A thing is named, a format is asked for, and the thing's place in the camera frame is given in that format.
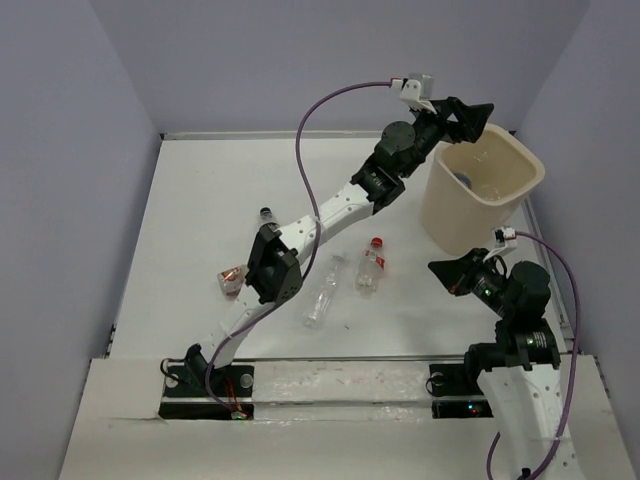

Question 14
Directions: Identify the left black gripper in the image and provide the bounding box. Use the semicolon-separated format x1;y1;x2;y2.
397;98;492;179

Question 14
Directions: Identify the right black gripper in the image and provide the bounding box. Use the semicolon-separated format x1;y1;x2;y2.
425;246;514;317

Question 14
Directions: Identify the blue label bottle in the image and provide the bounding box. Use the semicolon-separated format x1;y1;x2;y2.
454;172;472;189

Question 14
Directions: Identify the red label clear bottle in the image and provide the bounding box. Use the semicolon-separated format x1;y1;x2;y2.
355;237;386;293

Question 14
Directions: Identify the clear white cap bottle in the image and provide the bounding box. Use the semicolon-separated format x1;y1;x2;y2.
302;253;348;329

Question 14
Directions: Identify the crushed red cap bottle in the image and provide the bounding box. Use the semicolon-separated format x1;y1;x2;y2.
217;265;247;297

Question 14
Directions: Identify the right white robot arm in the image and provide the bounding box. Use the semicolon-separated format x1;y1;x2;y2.
428;248;585;479

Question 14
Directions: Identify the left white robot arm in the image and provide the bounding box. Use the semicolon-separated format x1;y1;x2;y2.
184;97;494;395

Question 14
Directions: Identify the cream plastic bin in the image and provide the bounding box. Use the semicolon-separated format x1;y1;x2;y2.
420;124;545;256

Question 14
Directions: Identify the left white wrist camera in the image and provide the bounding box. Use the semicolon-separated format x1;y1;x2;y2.
399;73;436;113

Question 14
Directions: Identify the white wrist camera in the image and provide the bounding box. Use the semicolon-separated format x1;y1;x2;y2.
494;226;518;250
399;73;436;113

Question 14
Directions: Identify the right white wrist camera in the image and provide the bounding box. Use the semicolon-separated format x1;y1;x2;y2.
494;226;518;250

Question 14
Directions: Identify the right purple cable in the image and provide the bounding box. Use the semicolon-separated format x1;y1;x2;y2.
487;230;584;480

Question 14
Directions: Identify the purple cable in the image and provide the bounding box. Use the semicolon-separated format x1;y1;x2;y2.
207;78;404;416
487;230;584;480

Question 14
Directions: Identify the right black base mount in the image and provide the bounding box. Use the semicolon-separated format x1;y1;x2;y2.
425;363;493;420

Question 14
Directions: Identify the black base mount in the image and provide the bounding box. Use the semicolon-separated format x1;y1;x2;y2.
425;363;493;420
158;344;255;421

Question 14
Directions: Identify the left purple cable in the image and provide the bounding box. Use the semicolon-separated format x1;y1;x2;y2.
207;78;404;416

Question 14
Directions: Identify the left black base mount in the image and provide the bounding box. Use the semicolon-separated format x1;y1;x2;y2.
158;344;255;421

